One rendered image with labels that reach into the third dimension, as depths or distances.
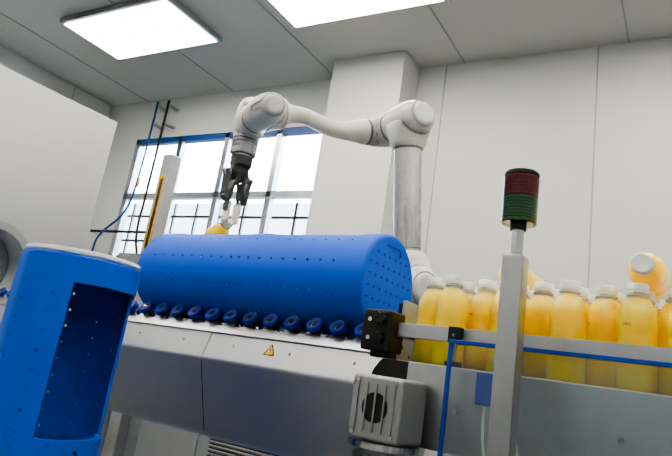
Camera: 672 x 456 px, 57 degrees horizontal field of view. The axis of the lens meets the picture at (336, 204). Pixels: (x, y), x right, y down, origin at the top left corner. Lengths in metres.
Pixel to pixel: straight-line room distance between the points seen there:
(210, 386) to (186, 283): 0.33
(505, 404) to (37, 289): 1.03
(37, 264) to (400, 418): 0.89
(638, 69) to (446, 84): 1.40
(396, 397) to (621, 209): 3.39
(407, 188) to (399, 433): 1.14
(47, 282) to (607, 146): 3.80
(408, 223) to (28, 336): 1.23
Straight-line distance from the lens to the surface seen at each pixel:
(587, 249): 4.39
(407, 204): 2.16
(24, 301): 1.57
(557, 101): 4.81
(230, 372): 1.76
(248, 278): 1.76
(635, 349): 1.24
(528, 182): 1.16
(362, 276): 1.55
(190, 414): 1.92
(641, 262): 1.28
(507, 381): 1.11
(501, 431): 1.11
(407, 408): 1.23
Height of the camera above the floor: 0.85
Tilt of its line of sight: 15 degrees up
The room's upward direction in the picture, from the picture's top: 9 degrees clockwise
